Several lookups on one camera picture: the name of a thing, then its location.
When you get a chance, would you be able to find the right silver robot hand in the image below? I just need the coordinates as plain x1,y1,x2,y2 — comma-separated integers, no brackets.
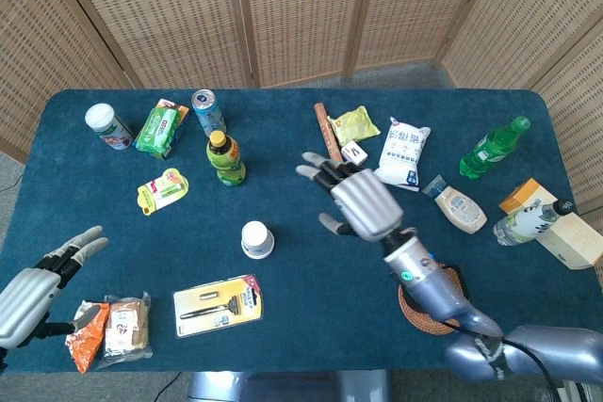
295,151,406,242

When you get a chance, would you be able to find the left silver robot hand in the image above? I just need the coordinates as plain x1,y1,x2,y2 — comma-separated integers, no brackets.
0,225,110,350

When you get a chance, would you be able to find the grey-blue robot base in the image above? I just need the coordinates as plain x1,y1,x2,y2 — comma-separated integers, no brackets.
187,370,392,402

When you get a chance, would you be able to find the small white box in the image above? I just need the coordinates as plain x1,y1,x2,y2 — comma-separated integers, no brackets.
339,140,369,169

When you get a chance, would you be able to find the white bag with blue print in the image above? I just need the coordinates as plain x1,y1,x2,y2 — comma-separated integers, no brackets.
370,116,432,192

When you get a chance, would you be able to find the orange snack bag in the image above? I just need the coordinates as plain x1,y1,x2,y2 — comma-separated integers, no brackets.
64,299,111,375

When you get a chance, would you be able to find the yellow-green snack pouch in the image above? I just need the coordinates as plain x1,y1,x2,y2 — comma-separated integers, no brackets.
327,105,382,145

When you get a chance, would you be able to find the brown wooden rod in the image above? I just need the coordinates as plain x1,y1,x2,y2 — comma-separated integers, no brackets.
313,102,344,163

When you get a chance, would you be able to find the cream squeeze sauce bottle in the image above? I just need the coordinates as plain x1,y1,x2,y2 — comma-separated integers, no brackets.
422,174,488,235

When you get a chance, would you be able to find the brown snack in clear bag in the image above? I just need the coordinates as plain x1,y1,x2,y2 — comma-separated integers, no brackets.
96,292,155,371

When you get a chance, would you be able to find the green plastic soda bottle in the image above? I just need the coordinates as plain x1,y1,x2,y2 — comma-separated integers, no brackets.
459,115,532,181

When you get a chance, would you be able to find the green tea bottle yellow cap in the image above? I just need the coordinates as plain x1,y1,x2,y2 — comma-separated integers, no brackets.
205,130,247,187

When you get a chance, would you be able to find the clear bottle with black cap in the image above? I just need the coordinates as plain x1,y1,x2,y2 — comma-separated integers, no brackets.
492,198,574,247

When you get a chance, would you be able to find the lip balm blister pack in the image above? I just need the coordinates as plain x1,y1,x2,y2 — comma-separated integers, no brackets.
137,167,190,217

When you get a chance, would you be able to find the yellow razor blister pack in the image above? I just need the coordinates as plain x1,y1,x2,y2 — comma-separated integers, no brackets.
171,273,265,339

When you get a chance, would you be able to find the light blue drink can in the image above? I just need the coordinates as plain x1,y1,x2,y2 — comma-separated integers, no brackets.
190,88,228,137

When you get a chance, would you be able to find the white-lidded printed canister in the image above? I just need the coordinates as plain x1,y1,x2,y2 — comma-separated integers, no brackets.
84,103,135,152

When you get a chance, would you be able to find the woven bamboo folding screen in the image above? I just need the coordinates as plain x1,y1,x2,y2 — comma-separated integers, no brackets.
0,0,603,215

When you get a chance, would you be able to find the green wet wipes pack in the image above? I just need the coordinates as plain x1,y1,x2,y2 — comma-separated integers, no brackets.
134,106,186,157

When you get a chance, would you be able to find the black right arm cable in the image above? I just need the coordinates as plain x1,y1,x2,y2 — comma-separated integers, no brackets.
501,335,562,402

